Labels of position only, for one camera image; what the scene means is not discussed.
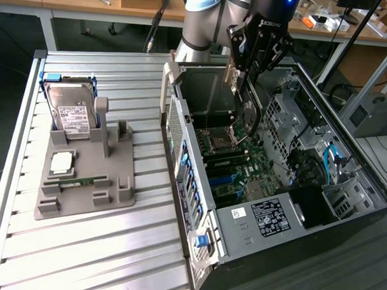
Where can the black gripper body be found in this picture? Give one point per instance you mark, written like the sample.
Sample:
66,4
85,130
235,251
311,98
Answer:
271,17

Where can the graphics card with metal bracket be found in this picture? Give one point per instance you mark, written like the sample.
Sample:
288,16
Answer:
250,118

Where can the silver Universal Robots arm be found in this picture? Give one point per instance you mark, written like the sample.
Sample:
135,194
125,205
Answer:
201,24

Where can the orange small box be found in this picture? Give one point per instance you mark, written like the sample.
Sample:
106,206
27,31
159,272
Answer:
309,21

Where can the open black PC case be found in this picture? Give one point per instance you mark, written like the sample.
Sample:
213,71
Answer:
198,94

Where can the white cardboard box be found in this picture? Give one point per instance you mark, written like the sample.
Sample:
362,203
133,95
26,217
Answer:
339,25

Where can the black tripod pole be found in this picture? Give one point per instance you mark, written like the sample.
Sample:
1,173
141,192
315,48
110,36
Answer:
353,42

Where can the metal disk bay cage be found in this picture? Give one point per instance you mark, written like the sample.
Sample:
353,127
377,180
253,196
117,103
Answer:
286,122

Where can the black monitor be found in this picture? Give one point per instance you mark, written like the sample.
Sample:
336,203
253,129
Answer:
347,10

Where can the metal locking lever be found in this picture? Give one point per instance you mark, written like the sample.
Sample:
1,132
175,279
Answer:
207,123

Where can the metal socket cover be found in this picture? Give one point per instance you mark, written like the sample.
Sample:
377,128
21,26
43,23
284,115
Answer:
236,134

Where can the CPU socket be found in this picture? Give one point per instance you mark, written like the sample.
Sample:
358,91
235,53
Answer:
217,141

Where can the black RAM slot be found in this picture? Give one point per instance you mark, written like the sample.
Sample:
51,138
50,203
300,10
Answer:
227,164
226,157

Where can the grey computer tower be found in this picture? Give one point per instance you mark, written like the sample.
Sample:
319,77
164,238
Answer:
372,119

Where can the green Dell motherboard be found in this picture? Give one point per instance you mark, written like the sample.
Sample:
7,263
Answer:
259,172

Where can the blue expansion slot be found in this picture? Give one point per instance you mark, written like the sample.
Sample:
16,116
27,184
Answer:
221,181

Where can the silver finned heat sink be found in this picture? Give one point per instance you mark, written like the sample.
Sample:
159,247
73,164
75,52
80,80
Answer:
256,191

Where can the silver hard disk drive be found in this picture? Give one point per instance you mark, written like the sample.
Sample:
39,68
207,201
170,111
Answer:
70,115

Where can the grey power supply unit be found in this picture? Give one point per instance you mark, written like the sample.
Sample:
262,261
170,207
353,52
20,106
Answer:
238,231

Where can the blue disk caddy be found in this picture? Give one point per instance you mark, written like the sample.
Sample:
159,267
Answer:
52,77

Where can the blue case release latch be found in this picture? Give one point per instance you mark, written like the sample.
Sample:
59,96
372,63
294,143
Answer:
201,241

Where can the green RAM stick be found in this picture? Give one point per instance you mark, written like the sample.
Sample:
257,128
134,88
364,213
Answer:
77,181

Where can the silver CPU chip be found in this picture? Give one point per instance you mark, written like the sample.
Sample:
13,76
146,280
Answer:
62,162

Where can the grey plastic parts rack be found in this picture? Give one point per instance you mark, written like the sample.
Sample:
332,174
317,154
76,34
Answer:
83,198

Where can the silver disk bay bracket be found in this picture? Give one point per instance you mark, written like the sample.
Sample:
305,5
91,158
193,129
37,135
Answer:
347,201

